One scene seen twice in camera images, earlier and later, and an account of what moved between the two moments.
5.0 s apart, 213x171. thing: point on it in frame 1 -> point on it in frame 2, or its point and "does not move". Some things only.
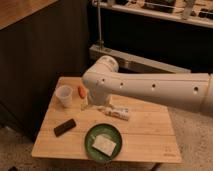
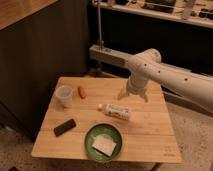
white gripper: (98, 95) -> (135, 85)
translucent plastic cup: (64, 95) does not move
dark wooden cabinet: (40, 42) does not move
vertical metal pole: (100, 44) does not move
